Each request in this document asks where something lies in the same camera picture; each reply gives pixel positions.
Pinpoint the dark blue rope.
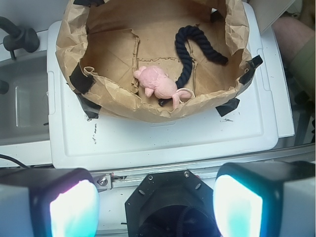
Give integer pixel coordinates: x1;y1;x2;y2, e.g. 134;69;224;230
174;26;229;89

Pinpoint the black octagonal mount plate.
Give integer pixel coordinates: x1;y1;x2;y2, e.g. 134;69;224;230
125;170;221;237

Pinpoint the brown paper bag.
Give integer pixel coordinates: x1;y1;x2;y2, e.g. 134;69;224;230
56;0;263;123

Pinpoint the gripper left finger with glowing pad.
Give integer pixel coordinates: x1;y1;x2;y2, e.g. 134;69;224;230
0;168;100;237

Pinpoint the person's bare leg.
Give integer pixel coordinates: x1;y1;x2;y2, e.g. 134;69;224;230
272;17;315;64

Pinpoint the pink plush mouse toy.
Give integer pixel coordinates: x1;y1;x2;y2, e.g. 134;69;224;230
133;66;195;109

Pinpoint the white plastic bin lid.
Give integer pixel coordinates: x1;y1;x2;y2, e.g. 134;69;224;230
46;2;296;171

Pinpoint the black faucet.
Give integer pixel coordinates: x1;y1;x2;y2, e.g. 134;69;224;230
0;16;40;60

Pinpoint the clear plastic tub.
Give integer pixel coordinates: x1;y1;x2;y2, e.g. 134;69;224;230
0;51;49;146

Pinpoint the aluminium frame rail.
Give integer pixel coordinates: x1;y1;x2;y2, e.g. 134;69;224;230
90;143;316;188

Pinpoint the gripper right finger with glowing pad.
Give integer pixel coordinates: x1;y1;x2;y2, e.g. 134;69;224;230
213;161;316;237

